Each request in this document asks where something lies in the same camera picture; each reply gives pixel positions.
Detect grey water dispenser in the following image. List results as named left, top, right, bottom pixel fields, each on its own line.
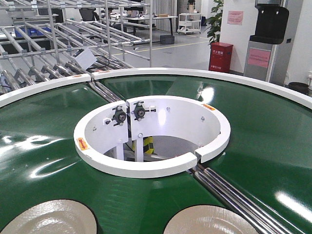
left=244, top=0, right=289, bottom=82

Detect steel rollers in belt gap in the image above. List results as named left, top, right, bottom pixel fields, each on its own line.
left=190, top=165, right=292, bottom=234

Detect white inner conveyor ring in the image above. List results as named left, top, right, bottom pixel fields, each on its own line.
left=73, top=95, right=232, bottom=179

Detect grey control box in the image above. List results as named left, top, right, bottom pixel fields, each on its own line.
left=72, top=47, right=97, bottom=70

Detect green potted plant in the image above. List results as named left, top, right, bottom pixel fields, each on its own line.
left=206, top=0, right=224, bottom=43

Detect beige plate black rim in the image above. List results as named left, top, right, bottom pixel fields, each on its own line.
left=163, top=205, right=257, bottom=234
left=0, top=199, right=100, bottom=234

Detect pink wall notice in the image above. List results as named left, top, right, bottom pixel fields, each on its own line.
left=227, top=10, right=244, bottom=25

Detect red fire extinguisher cabinet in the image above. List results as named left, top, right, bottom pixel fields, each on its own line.
left=209, top=42, right=233, bottom=73

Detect white outer conveyor rim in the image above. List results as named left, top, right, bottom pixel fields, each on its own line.
left=0, top=67, right=312, bottom=109

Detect white wheeled cart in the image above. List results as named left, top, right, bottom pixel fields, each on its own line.
left=177, top=13, right=202, bottom=34

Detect black waste bin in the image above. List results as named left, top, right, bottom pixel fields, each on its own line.
left=288, top=82, right=309, bottom=95

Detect steel roller conveyor rack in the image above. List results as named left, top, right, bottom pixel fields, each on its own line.
left=0, top=0, right=153, bottom=94

